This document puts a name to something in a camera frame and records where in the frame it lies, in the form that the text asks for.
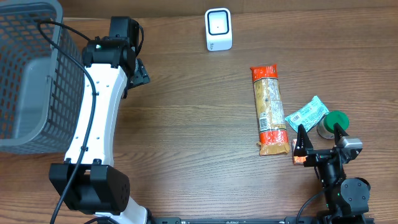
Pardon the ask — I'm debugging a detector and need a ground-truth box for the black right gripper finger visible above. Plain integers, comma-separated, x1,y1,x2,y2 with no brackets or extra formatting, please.
293,124,313,157
333,123,348,147

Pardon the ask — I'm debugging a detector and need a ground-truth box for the green lid white jar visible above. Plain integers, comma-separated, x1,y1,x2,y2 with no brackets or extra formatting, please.
317,111,349,139

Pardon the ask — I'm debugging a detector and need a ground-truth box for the small orange box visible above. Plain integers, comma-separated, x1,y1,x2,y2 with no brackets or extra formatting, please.
292,139,306,165

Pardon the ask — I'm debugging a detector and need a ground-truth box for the teal snack packet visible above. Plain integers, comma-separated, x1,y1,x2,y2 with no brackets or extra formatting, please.
285,96,330,132

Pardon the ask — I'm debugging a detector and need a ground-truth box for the long orange noodle package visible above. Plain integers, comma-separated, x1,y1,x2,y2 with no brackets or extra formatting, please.
251,64,290,156

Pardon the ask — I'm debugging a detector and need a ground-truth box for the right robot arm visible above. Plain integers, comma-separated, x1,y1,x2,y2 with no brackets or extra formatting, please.
294,123,374,223

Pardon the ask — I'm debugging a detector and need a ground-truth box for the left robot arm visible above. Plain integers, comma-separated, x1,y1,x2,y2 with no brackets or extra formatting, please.
49,16,152,224

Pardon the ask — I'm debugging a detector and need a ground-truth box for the white barcode scanner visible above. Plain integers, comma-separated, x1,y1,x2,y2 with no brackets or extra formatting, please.
205,7,233,52

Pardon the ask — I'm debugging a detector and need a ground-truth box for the grey plastic mesh basket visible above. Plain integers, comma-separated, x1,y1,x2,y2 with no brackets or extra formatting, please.
1,1,85,154

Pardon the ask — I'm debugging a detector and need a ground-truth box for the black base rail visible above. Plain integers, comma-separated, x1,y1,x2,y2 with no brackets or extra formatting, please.
149,217,376,224

